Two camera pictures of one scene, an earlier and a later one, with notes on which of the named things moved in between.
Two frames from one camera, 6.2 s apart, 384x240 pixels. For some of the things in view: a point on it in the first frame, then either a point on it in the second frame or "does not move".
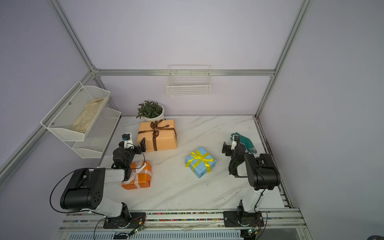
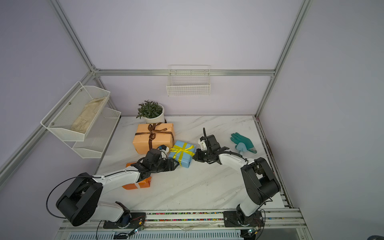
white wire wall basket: [189, 80] does not move
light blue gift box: [200, 161] -> [183, 153]
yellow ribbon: [198, 156] -> [181, 150]
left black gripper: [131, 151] -> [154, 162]
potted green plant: [151, 111] does not move
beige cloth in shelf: [86, 115] does not move
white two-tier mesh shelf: [86, 116] does not move
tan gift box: [159, 135] does not move
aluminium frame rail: [283, 220] does not move
